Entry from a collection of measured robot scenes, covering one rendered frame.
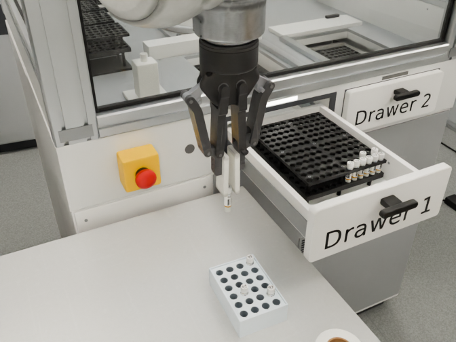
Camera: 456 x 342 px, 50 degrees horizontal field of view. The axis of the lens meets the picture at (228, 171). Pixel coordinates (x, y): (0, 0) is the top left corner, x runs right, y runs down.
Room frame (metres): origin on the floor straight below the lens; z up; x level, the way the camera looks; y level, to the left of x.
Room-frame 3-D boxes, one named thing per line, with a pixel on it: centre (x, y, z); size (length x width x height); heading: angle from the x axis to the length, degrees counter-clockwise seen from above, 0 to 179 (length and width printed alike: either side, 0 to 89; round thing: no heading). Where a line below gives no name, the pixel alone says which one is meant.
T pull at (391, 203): (0.64, -0.27, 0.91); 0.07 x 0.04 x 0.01; 116
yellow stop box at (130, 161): (0.79, 0.17, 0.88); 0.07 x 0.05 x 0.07; 116
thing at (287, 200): (0.85, -0.17, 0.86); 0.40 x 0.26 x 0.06; 26
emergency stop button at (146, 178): (0.76, 0.16, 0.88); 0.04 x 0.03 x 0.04; 116
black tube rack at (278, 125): (0.84, -0.17, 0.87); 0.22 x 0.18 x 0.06; 26
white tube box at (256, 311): (0.56, -0.03, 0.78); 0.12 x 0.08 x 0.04; 24
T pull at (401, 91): (1.06, -0.41, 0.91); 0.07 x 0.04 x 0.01; 116
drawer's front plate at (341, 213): (0.66, -0.26, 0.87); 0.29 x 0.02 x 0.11; 116
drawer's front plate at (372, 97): (1.09, -0.40, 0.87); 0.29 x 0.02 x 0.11; 116
